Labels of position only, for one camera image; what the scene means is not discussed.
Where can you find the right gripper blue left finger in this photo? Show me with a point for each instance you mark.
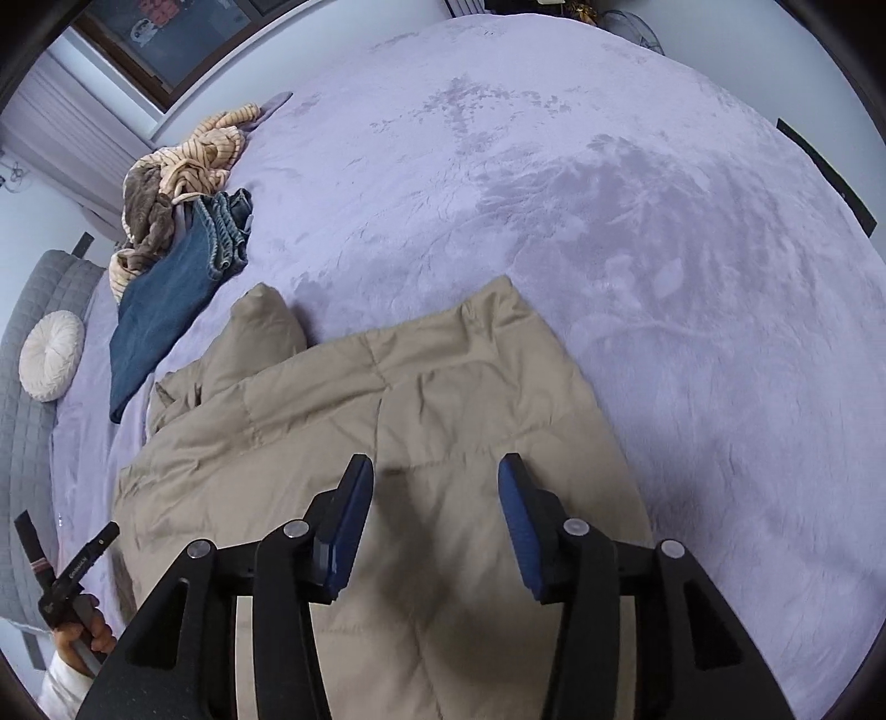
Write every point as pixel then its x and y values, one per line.
pixel 338 526

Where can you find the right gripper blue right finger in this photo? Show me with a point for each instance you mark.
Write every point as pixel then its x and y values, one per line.
pixel 534 517

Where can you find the beige puffer jacket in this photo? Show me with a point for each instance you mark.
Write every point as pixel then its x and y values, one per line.
pixel 436 622

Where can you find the white sleeve forearm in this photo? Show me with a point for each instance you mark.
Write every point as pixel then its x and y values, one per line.
pixel 63 690

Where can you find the striped tan clothes pile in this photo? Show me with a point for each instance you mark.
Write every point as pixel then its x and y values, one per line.
pixel 164 180

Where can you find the person left hand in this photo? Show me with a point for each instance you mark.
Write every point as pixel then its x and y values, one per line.
pixel 102 638

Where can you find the round cream cushion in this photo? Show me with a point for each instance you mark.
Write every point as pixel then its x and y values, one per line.
pixel 50 356

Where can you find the lavender plush bed blanket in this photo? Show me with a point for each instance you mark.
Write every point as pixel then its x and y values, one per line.
pixel 713 289

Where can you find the folded blue jeans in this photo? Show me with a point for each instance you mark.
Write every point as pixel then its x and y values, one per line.
pixel 158 307

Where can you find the grey quilted headboard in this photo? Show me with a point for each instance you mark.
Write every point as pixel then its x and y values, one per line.
pixel 59 282

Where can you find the grey curtain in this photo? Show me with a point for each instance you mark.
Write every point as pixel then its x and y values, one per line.
pixel 72 141

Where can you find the dark framed window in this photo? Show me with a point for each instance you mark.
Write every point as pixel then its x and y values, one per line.
pixel 164 46

